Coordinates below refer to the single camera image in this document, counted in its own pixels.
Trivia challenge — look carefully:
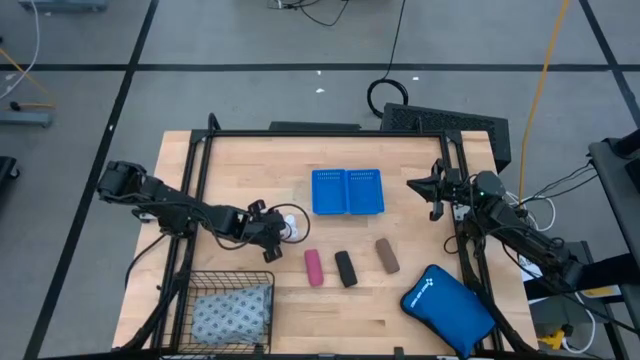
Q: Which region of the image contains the yellow power plug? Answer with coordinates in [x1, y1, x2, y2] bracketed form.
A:
[537, 327, 575, 351]

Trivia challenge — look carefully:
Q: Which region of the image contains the pink bandage roll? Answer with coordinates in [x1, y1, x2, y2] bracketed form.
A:
[303, 248, 325, 289]

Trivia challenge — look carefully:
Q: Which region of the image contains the white paper sheet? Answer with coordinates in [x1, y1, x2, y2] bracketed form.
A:
[518, 253, 544, 280]

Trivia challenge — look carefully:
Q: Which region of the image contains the black bandage roll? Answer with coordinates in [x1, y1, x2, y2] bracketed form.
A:
[333, 249, 359, 289]

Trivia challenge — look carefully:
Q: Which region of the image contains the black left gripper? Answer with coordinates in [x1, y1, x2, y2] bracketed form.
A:
[242, 198, 297, 265]

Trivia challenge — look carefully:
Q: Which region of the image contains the brown bandage roll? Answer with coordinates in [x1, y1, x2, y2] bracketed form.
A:
[374, 237, 401, 275]

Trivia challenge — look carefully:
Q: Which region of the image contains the black wire basket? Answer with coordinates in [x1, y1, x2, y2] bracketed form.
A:
[175, 269, 276, 355]

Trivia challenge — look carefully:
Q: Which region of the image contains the yellow label strip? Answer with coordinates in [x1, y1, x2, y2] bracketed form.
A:
[581, 284, 622, 300]

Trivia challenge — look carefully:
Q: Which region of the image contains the yellow rod with black knob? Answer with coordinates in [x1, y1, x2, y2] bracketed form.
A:
[8, 101, 56, 112]

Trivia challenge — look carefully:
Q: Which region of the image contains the dark grey side table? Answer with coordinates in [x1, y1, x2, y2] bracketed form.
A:
[587, 128, 640, 261]

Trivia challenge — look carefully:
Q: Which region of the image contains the white cable bundle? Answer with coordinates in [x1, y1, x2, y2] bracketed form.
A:
[504, 192, 557, 234]

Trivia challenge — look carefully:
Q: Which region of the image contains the blue first aid pouch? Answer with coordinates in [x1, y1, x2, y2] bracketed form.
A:
[399, 263, 497, 360]

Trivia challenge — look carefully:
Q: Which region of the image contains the black metal table frame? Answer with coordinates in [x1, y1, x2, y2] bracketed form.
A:
[117, 113, 539, 359]

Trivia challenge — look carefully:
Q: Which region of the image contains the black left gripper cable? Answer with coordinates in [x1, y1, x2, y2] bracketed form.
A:
[267, 202, 312, 246]

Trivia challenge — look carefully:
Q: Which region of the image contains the black mesh computer case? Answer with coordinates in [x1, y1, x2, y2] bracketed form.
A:
[380, 102, 512, 174]

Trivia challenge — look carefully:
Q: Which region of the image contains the yellow hanging cable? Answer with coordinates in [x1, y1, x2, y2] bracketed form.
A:
[517, 0, 576, 202]

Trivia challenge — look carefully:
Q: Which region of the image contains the white floor cable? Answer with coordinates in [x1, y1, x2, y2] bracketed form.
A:
[0, 0, 41, 101]

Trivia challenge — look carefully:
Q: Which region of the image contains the white power cable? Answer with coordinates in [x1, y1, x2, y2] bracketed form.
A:
[562, 292, 600, 354]

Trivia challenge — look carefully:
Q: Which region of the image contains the black coiled floor cable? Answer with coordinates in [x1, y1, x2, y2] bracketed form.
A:
[366, 0, 410, 120]

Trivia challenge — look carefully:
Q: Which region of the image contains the black looped floor cable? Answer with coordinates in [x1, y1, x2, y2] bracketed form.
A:
[267, 0, 351, 28]

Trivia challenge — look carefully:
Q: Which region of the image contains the black floor object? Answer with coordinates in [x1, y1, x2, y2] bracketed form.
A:
[0, 155, 21, 197]

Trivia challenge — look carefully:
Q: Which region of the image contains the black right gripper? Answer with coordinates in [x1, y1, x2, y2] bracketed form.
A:
[406, 158, 474, 222]

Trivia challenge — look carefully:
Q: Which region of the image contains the grey floor base plate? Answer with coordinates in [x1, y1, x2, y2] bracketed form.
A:
[18, 0, 109, 14]
[0, 110, 54, 129]

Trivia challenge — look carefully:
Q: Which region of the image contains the grey patterned fabric pouch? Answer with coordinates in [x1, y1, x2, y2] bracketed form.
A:
[191, 283, 274, 346]

